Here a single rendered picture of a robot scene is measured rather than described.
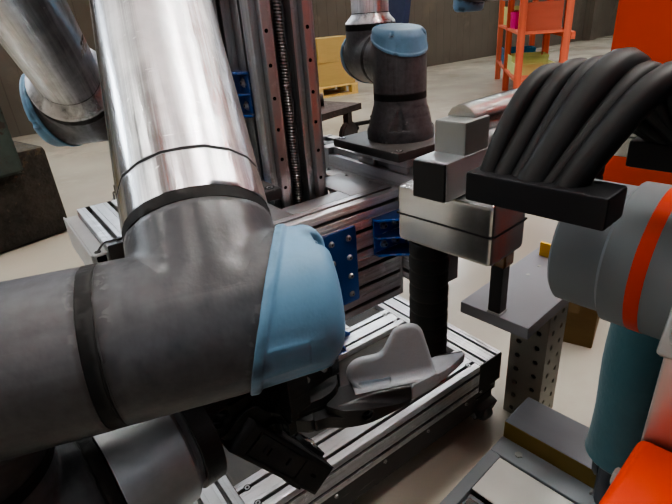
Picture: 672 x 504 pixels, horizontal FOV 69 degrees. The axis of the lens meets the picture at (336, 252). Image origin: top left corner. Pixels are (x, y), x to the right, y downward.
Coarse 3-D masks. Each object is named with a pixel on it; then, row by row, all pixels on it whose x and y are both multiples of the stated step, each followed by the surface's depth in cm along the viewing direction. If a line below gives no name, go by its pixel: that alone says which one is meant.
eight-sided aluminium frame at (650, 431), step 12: (660, 348) 22; (660, 372) 22; (660, 384) 22; (660, 396) 23; (660, 408) 23; (648, 420) 23; (660, 420) 23; (648, 432) 24; (660, 432) 23; (660, 444) 23
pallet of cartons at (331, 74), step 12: (336, 36) 696; (324, 48) 680; (336, 48) 689; (324, 60) 686; (336, 60) 695; (324, 72) 694; (336, 72) 701; (324, 84) 700; (336, 84) 708; (348, 84) 715; (324, 96) 705
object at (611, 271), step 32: (640, 192) 44; (640, 224) 42; (576, 256) 45; (608, 256) 43; (640, 256) 41; (576, 288) 47; (608, 288) 43; (640, 288) 41; (608, 320) 47; (640, 320) 43
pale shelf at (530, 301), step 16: (528, 256) 133; (512, 272) 126; (528, 272) 125; (544, 272) 125; (480, 288) 120; (512, 288) 119; (528, 288) 118; (544, 288) 118; (464, 304) 115; (480, 304) 114; (512, 304) 113; (528, 304) 112; (544, 304) 112; (560, 304) 113; (496, 320) 110; (512, 320) 107; (528, 320) 107; (544, 320) 109; (528, 336) 105
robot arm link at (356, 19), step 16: (352, 0) 110; (368, 0) 108; (384, 0) 109; (352, 16) 111; (368, 16) 109; (384, 16) 109; (352, 32) 111; (368, 32) 109; (352, 48) 112; (352, 64) 114; (368, 80) 112
